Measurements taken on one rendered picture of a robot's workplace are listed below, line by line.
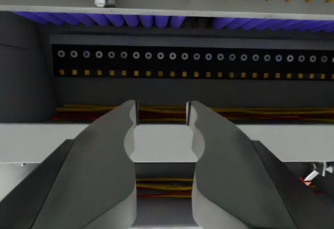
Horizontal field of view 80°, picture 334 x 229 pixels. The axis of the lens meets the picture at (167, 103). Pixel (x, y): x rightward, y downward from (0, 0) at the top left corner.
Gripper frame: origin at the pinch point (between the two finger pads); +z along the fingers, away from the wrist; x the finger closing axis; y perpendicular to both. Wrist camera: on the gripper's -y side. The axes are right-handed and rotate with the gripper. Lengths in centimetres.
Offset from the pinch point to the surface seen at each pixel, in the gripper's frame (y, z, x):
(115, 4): -5.0, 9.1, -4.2
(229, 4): -5.3, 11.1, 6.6
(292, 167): 33, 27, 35
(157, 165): 32.3, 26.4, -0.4
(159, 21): -3.0, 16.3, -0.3
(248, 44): 1.0, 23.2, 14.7
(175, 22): -2.9, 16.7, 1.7
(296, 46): 1.1, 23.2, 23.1
